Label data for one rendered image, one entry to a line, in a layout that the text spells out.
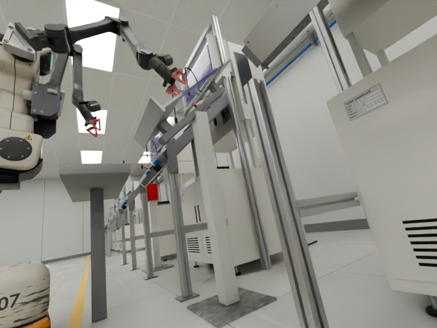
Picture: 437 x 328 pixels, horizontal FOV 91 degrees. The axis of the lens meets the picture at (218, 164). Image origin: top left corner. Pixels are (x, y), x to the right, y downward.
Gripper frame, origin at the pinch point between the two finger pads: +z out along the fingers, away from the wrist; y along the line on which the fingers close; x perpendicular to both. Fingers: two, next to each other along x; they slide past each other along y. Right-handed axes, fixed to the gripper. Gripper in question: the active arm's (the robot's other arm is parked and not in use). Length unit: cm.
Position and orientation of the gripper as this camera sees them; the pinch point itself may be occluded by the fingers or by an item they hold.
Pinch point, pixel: (182, 90)
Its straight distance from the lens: 114.0
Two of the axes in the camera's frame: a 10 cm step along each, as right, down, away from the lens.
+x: -5.3, 6.5, -5.4
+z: 7.2, 6.8, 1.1
